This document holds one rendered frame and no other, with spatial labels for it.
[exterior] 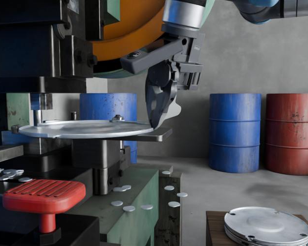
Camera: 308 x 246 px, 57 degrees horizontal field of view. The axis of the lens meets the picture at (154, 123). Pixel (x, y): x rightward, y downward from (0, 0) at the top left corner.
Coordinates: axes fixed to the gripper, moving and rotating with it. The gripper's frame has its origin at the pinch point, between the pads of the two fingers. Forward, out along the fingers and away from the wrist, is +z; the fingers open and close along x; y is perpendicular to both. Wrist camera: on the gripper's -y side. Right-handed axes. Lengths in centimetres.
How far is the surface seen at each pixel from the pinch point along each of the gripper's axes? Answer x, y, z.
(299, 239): -17, 56, 37
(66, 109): 233, 60, 88
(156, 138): -7.1, -3.7, -0.3
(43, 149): 8.8, -19.6, 8.6
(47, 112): 210, 35, 82
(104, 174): -0.4, -9.7, 10.7
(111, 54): 42.2, 9.3, -6.2
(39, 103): 16.8, -18.9, 1.3
